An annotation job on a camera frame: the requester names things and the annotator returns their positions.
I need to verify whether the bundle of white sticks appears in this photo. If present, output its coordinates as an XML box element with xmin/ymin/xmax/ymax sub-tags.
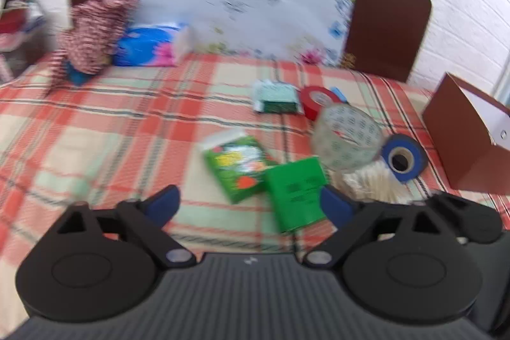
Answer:
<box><xmin>332</xmin><ymin>162</ymin><xmax>415</xmax><ymax>205</ymax></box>

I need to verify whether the red and white patterned cloth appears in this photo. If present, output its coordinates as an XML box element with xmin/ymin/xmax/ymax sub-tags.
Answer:
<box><xmin>46</xmin><ymin>0</ymin><xmax>139</xmax><ymax>96</ymax></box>

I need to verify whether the plaid blanket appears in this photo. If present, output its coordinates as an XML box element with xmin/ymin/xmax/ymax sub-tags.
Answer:
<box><xmin>0</xmin><ymin>50</ymin><xmax>510</xmax><ymax>325</ymax></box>

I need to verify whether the blue floral packet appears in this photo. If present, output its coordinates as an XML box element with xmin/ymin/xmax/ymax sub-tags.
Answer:
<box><xmin>112</xmin><ymin>22</ymin><xmax>196</xmax><ymax>68</ymax></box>

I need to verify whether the clear tape roll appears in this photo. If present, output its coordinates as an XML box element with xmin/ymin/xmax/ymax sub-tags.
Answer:
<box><xmin>311</xmin><ymin>104</ymin><xmax>385</xmax><ymax>171</ymax></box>

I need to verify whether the red tape roll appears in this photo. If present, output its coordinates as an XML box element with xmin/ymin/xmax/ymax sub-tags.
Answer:
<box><xmin>300</xmin><ymin>85</ymin><xmax>344</xmax><ymax>121</ymax></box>

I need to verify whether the floral white backboard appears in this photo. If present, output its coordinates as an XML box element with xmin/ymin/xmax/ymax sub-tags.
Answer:
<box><xmin>117</xmin><ymin>0</ymin><xmax>362</xmax><ymax>67</ymax></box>

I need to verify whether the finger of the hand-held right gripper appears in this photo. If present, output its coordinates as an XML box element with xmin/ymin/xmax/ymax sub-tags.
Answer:
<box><xmin>427</xmin><ymin>191</ymin><xmax>504</xmax><ymax>245</ymax></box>

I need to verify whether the green and white packet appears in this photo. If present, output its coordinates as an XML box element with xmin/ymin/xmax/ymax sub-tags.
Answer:
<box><xmin>252</xmin><ymin>80</ymin><xmax>302</xmax><ymax>114</ymax></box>

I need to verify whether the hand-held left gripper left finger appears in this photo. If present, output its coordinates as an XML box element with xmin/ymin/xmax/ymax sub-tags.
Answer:
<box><xmin>56</xmin><ymin>184</ymin><xmax>198</xmax><ymax>270</ymax></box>

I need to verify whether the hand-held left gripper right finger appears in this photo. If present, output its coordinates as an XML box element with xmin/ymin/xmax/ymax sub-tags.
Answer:
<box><xmin>303</xmin><ymin>185</ymin><xmax>443</xmax><ymax>270</ymax></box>

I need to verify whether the small blue cloth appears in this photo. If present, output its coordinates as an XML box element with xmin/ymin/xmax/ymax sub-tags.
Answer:
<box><xmin>65</xmin><ymin>62</ymin><xmax>95</xmax><ymax>86</ymax></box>

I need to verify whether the green illustrated card box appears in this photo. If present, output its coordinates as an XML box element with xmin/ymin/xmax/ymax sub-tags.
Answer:
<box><xmin>199</xmin><ymin>127</ymin><xmax>279</xmax><ymax>204</ymax></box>

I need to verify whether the blue tape roll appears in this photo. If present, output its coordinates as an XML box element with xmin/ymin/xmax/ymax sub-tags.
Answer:
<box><xmin>381</xmin><ymin>134</ymin><xmax>429</xmax><ymax>184</ymax></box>

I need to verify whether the brown cardboard box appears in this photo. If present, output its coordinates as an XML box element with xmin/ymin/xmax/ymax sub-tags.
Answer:
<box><xmin>422</xmin><ymin>72</ymin><xmax>510</xmax><ymax>195</ymax></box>

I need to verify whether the plain green box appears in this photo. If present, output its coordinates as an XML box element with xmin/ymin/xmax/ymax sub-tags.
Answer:
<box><xmin>264</xmin><ymin>157</ymin><xmax>331</xmax><ymax>234</ymax></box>

